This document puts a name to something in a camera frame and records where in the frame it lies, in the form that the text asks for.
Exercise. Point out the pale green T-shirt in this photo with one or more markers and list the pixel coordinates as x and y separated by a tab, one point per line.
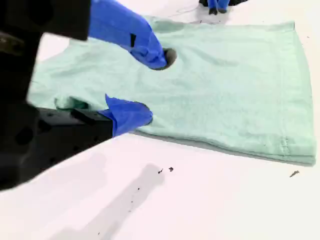
212	100

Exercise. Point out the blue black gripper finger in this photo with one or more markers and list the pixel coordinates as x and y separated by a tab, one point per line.
213	6
120	27
127	116
223	5

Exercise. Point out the small dark scrap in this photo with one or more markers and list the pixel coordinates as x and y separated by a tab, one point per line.
171	169
294	173
160	171

